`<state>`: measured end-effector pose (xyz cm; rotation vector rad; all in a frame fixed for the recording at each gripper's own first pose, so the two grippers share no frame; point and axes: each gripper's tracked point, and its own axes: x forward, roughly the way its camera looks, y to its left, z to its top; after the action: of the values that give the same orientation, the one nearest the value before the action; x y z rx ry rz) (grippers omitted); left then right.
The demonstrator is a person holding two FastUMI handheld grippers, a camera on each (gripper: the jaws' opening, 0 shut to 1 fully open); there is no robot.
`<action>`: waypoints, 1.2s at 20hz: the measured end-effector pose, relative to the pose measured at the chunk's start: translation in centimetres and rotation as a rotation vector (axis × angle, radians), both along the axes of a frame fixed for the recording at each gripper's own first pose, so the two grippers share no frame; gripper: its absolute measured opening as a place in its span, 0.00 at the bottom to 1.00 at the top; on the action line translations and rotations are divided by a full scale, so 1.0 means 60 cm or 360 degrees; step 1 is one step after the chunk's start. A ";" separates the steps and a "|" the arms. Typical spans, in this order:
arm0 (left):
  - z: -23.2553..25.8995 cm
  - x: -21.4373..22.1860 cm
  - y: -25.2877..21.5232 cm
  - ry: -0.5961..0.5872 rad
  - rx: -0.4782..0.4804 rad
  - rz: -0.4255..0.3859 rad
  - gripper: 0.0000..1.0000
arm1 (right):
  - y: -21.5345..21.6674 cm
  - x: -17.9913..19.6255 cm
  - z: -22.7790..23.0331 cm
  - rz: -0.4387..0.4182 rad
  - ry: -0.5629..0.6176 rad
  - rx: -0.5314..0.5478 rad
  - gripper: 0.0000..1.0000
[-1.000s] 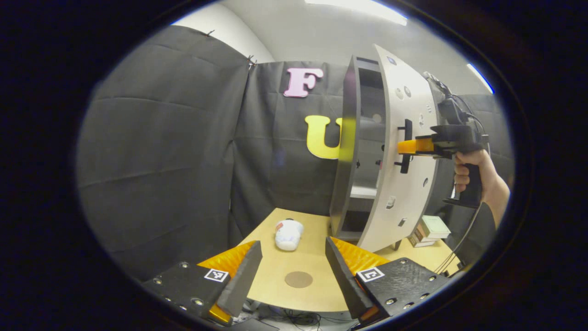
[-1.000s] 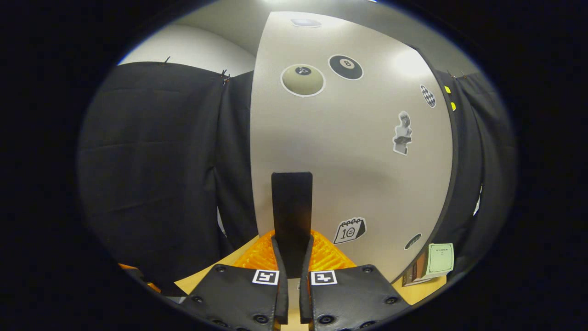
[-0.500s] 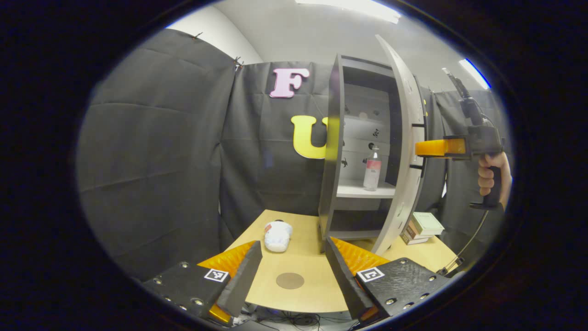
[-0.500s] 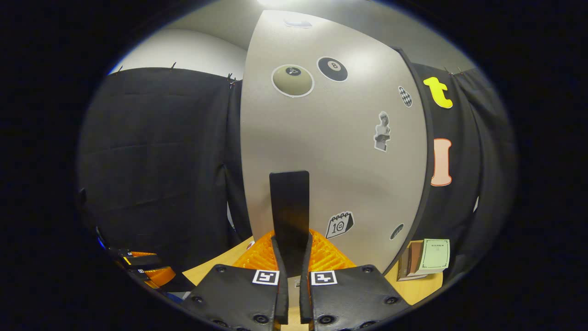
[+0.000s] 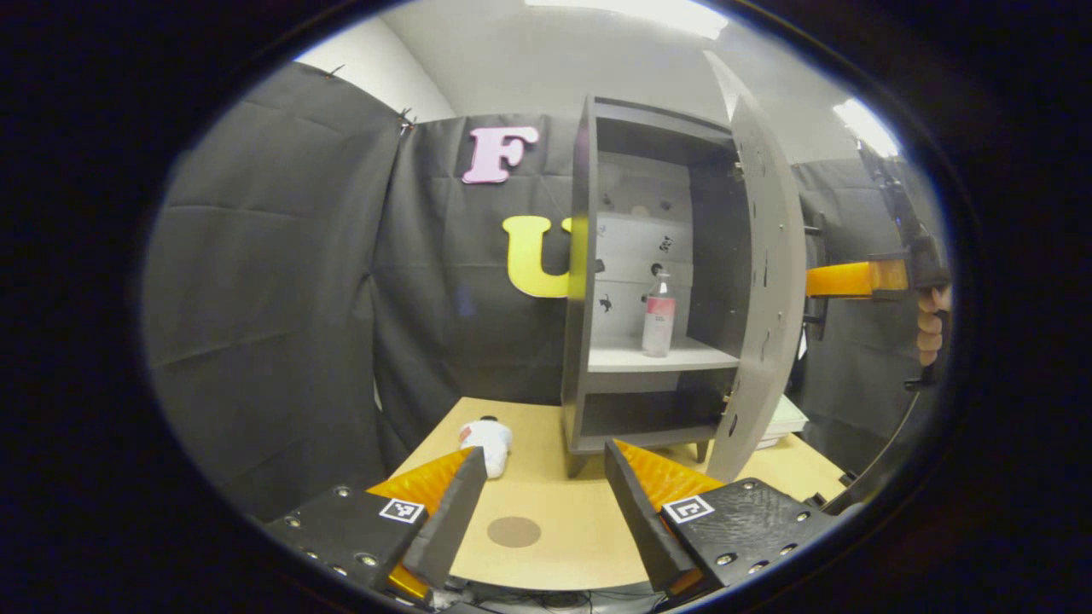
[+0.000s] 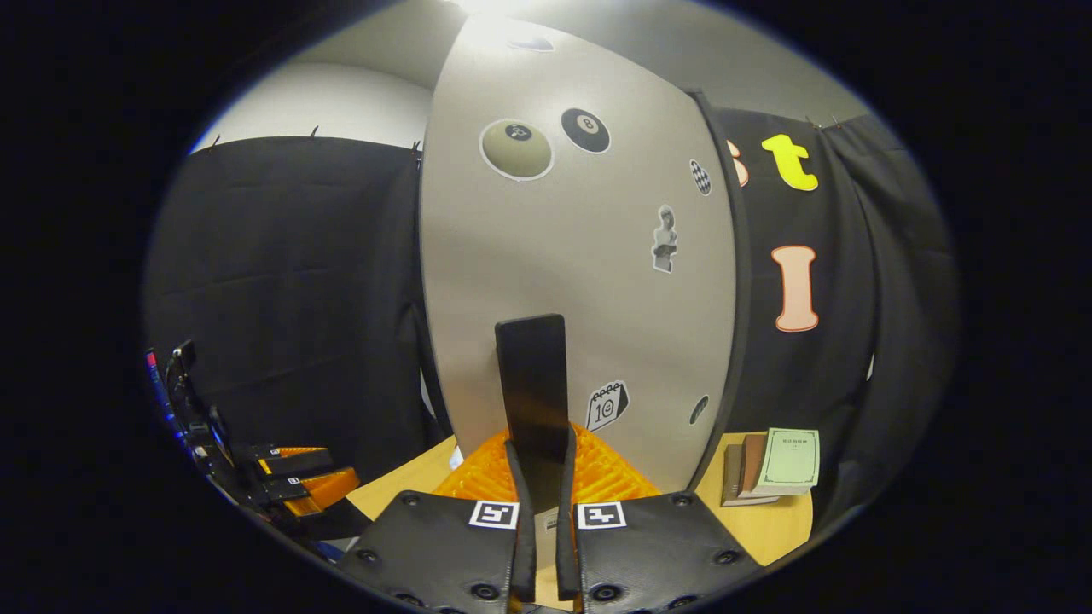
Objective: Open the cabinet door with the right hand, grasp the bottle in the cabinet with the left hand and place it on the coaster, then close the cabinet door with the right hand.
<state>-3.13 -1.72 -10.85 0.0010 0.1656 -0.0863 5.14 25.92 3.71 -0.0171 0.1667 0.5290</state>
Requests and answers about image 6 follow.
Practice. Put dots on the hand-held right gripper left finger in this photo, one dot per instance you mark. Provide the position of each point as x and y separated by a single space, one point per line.
444 546

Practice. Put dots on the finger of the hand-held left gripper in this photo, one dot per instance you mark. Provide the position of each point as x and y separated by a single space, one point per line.
294 490
294 463

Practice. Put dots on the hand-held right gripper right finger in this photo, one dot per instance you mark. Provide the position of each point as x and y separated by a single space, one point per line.
657 546

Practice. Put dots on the grey cabinet door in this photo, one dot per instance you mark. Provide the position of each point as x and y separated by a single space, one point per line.
589 298

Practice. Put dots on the dark grey cabinet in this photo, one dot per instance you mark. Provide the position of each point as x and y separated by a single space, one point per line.
744 298

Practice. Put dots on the small white object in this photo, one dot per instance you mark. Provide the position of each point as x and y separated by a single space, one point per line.
455 458

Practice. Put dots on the brown book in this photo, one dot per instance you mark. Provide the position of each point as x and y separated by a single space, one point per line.
749 465

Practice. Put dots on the pale green booklet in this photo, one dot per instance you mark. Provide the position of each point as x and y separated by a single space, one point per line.
789 460

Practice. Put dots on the black backdrop cloth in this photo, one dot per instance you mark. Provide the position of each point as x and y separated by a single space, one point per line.
290 273

